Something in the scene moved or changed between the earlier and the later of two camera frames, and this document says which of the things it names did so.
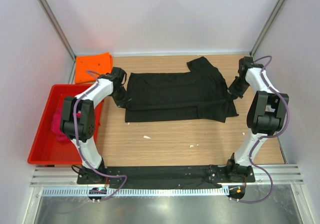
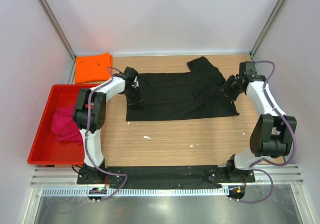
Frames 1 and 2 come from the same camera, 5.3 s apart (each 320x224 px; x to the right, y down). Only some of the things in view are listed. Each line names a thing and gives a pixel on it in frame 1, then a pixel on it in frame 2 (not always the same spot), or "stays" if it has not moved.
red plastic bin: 46,149 stays
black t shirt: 200,93 stays
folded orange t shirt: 100,64 stays
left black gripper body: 121,97 → 134,91
